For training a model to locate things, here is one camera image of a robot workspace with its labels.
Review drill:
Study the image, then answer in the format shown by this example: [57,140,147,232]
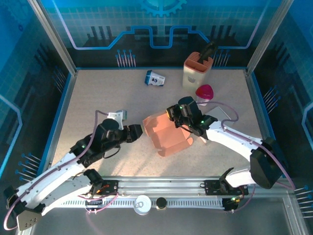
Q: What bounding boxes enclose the brown paper box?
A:
[142,110,194,157]

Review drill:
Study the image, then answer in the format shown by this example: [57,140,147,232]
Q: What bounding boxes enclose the white paper box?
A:
[204,105,229,123]

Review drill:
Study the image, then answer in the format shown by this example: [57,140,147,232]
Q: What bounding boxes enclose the blue lid yogurt cup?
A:
[144,70,166,87]

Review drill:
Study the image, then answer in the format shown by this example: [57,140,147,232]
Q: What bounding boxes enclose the pink lid yogurt cup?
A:
[195,84,215,106]

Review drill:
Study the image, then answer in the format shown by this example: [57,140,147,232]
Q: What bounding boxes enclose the beige orange knife block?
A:
[182,51,213,91]

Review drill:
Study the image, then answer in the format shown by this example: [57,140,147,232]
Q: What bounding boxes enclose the small electronics board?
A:
[85,195,103,209]
[223,196,242,212]

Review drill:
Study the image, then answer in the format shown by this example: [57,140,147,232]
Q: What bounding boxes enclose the black round knob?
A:
[156,197,168,210]

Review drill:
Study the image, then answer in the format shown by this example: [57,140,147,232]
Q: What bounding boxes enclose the grey metal shelf plate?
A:
[17,195,309,235]

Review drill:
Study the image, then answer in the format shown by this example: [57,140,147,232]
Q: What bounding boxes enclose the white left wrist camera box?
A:
[107,109,128,123]

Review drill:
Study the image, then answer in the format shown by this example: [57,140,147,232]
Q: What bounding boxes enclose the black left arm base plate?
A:
[90,180,119,196]

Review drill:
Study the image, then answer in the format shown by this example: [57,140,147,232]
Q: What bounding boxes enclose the aluminium front frame rail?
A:
[29,176,294,196]

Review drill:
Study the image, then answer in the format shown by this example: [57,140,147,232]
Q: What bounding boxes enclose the black knife handle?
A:
[199,41,218,65]

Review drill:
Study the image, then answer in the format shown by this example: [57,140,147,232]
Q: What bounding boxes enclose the white slotted cable duct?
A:
[58,197,225,209]

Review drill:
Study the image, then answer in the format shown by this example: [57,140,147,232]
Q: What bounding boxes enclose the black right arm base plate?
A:
[203,180,249,196]

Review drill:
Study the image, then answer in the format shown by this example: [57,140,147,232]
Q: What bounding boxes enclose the aluminium right frame post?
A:
[246,0,294,74]

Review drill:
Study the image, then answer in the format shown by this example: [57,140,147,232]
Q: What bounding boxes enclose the aluminium frame post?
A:
[246,0,294,74]
[28,0,78,75]

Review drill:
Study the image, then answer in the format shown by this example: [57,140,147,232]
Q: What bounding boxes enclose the aluminium left frame post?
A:
[28,0,78,75]

